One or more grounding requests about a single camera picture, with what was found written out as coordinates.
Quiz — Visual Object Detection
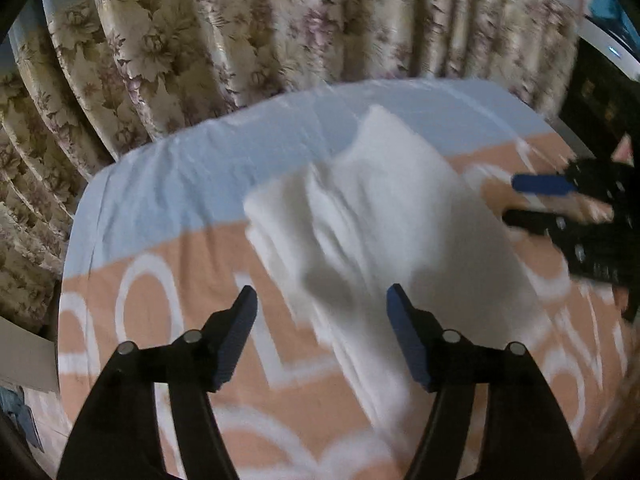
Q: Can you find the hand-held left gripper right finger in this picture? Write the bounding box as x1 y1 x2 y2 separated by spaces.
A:
386 283 586 480

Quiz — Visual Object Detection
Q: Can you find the white board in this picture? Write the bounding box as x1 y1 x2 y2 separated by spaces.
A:
0 317 62 392

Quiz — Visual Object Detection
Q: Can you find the white appliance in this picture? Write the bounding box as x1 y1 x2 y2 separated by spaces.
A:
580 12 640 83

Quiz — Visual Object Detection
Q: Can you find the blue orange printed blanket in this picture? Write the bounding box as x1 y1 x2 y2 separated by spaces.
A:
57 77 640 480

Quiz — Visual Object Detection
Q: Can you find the dark cabinet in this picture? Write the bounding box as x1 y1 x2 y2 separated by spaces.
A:
557 35 640 166

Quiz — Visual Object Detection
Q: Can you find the white knit sweater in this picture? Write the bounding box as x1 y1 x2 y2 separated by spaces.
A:
243 105 566 461

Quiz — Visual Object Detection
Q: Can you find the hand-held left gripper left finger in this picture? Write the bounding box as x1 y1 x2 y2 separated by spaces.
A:
56 285 259 480

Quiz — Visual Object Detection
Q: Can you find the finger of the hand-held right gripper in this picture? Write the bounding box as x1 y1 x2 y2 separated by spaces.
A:
512 160 598 196
502 209 583 273

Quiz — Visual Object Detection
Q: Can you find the blue patterned cloth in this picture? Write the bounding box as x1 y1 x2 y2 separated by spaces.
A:
0 384 45 450

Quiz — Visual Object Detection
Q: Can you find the floral curtain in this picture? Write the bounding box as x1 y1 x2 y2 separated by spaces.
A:
0 0 583 321

